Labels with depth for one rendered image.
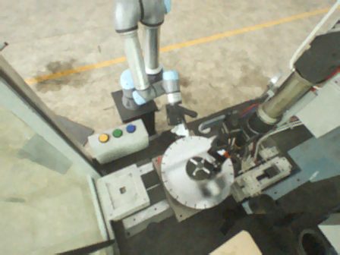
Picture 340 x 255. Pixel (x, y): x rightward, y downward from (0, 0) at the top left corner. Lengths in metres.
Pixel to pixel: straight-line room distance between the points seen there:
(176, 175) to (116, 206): 0.28
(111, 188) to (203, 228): 0.48
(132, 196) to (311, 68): 0.75
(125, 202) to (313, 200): 1.00
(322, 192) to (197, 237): 0.75
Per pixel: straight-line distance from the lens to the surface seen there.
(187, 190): 0.81
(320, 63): 0.47
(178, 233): 1.00
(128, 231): 0.99
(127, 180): 0.87
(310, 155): 0.66
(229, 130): 0.60
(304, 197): 1.29
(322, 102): 0.56
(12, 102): 0.47
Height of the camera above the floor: 1.74
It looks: 61 degrees down
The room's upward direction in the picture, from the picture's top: 10 degrees clockwise
